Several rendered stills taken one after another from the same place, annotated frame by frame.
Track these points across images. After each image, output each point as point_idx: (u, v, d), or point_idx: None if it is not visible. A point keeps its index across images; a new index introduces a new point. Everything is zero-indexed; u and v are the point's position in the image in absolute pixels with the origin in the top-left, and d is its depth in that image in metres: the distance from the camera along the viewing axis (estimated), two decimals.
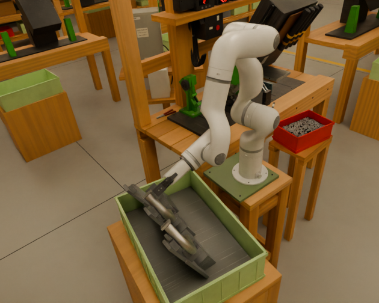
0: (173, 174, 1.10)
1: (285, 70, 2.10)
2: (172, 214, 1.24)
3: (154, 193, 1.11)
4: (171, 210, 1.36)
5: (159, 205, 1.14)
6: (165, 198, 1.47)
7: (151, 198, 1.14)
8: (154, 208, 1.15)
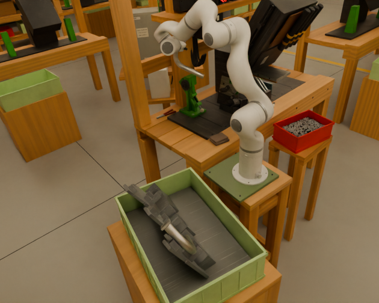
0: None
1: (285, 70, 2.10)
2: (183, 66, 1.96)
3: None
4: (200, 75, 1.97)
5: None
6: (165, 198, 1.47)
7: None
8: None
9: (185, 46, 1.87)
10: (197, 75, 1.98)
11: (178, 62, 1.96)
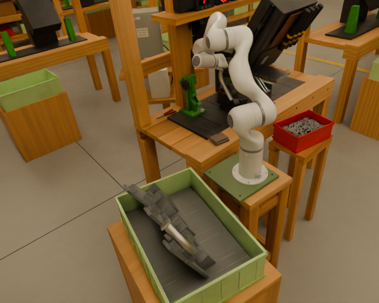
0: None
1: (285, 70, 2.10)
2: (222, 82, 2.15)
3: None
4: (228, 97, 2.13)
5: None
6: (165, 198, 1.47)
7: (227, 61, 2.09)
8: None
9: (227, 67, 2.04)
10: (227, 95, 2.14)
11: (220, 77, 2.15)
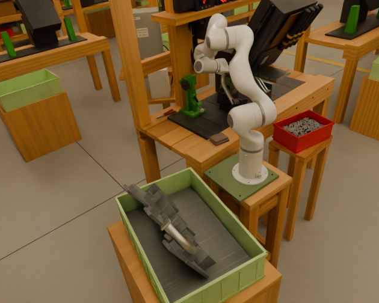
0: None
1: (285, 70, 2.10)
2: (224, 86, 2.15)
3: None
4: (231, 101, 2.13)
5: None
6: (165, 198, 1.47)
7: None
8: None
9: (229, 72, 2.04)
10: (229, 100, 2.14)
11: (222, 81, 2.15)
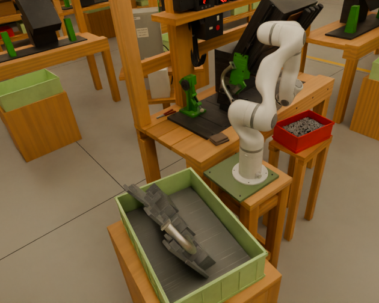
0: None
1: None
2: (224, 86, 2.15)
3: None
4: (231, 101, 2.13)
5: (225, 68, 2.11)
6: (165, 198, 1.47)
7: (229, 65, 2.09)
8: None
9: None
10: (229, 100, 2.14)
11: (222, 81, 2.15)
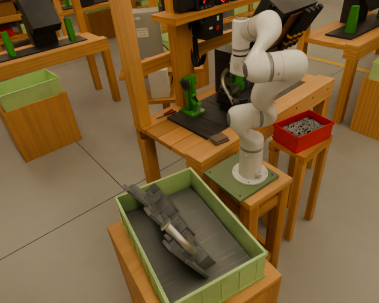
0: None
1: None
2: (224, 86, 2.15)
3: (246, 87, 1.56)
4: (231, 101, 2.13)
5: (225, 68, 2.11)
6: (165, 198, 1.47)
7: None
8: None
9: (228, 70, 1.60)
10: (229, 100, 2.14)
11: (222, 81, 2.15)
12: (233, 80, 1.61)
